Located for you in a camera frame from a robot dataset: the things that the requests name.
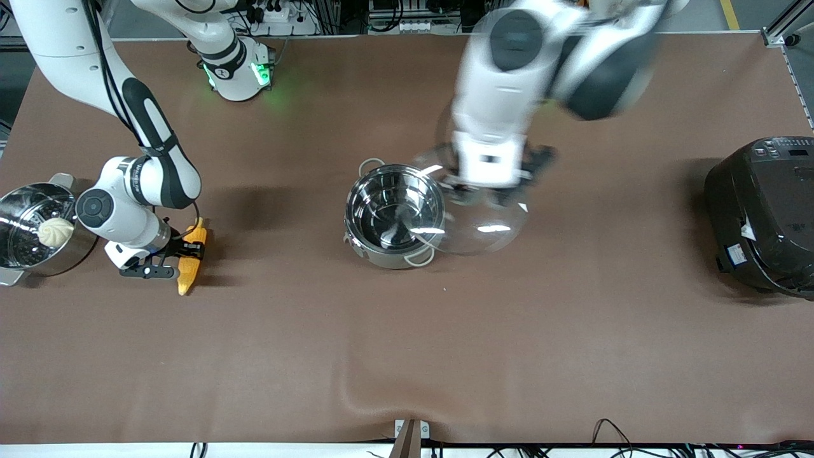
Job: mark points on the yellow corn cob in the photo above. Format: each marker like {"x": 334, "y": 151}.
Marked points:
{"x": 187, "y": 280}

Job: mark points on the glass pot lid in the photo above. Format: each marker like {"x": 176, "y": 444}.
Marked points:
{"x": 489, "y": 232}

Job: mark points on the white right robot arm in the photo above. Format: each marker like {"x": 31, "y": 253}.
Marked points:
{"x": 159, "y": 172}

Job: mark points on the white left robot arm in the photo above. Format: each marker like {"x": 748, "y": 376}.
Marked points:
{"x": 509, "y": 63}

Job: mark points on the stainless steel steamer pot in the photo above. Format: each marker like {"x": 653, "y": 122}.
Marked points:
{"x": 79, "y": 245}

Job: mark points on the white steamed bun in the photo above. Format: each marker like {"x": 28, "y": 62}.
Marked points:
{"x": 56, "y": 232}

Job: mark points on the brown table mat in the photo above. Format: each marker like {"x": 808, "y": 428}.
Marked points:
{"x": 407, "y": 356}

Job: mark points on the black rice cooker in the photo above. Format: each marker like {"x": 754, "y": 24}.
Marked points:
{"x": 763, "y": 210}

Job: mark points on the grey metal table clamp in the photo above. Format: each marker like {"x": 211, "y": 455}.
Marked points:
{"x": 407, "y": 439}

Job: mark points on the white power strip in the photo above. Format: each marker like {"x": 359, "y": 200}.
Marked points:
{"x": 275, "y": 11}

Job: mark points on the aluminium frame profile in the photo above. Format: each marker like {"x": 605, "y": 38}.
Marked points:
{"x": 788, "y": 25}

